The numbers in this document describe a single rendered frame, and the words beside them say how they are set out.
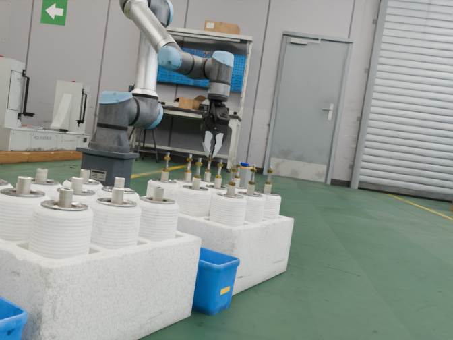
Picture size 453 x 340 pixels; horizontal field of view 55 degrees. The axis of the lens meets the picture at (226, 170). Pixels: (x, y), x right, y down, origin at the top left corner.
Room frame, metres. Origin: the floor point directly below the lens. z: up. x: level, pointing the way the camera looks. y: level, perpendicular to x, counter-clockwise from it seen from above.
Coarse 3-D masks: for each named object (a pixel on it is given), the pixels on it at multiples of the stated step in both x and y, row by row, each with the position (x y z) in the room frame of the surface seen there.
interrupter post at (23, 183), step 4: (20, 180) 0.77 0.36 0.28; (24, 180) 0.77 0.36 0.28; (28, 180) 0.78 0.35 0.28; (20, 184) 0.77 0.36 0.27; (24, 184) 0.77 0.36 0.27; (28, 184) 0.78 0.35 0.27; (20, 188) 0.77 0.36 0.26; (24, 188) 0.77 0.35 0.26; (28, 188) 0.78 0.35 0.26; (16, 192) 0.77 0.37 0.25; (20, 192) 0.77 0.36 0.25; (24, 192) 0.77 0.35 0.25; (28, 192) 0.78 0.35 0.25
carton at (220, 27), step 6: (204, 24) 6.17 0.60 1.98; (210, 24) 6.15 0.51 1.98; (216, 24) 6.14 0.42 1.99; (222, 24) 6.13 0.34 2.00; (228, 24) 6.12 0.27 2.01; (234, 24) 6.11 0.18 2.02; (204, 30) 6.17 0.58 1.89; (210, 30) 6.15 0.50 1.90; (216, 30) 6.14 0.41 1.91; (222, 30) 6.13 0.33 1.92; (228, 30) 6.12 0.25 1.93; (234, 30) 6.10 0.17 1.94
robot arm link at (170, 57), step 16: (128, 0) 1.60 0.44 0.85; (144, 0) 1.63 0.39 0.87; (128, 16) 1.64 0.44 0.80; (144, 16) 1.56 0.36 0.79; (144, 32) 1.55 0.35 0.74; (160, 32) 1.51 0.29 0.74; (160, 48) 1.48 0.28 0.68; (176, 48) 1.47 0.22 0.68; (160, 64) 1.45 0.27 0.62; (176, 64) 1.45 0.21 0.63; (192, 64) 1.50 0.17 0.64
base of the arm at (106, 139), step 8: (96, 128) 1.63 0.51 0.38; (104, 128) 1.61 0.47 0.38; (112, 128) 1.61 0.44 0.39; (120, 128) 1.62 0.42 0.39; (96, 136) 1.61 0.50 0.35; (104, 136) 1.60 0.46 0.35; (112, 136) 1.60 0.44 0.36; (120, 136) 1.62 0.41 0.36; (96, 144) 1.59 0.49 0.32; (104, 144) 1.59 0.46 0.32; (112, 144) 1.59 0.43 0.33; (120, 144) 1.62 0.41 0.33; (128, 144) 1.66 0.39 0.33; (120, 152) 1.61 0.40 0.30; (128, 152) 1.66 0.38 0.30
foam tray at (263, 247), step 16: (192, 224) 1.15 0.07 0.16; (208, 224) 1.13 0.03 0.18; (256, 224) 1.21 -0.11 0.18; (272, 224) 1.27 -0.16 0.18; (288, 224) 1.38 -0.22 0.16; (208, 240) 1.12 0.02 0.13; (224, 240) 1.10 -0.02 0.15; (240, 240) 1.11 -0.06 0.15; (256, 240) 1.19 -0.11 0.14; (272, 240) 1.29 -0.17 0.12; (288, 240) 1.40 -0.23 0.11; (240, 256) 1.12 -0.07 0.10; (256, 256) 1.21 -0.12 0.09; (272, 256) 1.30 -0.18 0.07; (288, 256) 1.42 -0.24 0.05; (240, 272) 1.13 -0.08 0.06; (256, 272) 1.22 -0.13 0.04; (272, 272) 1.32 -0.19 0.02; (240, 288) 1.14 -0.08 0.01
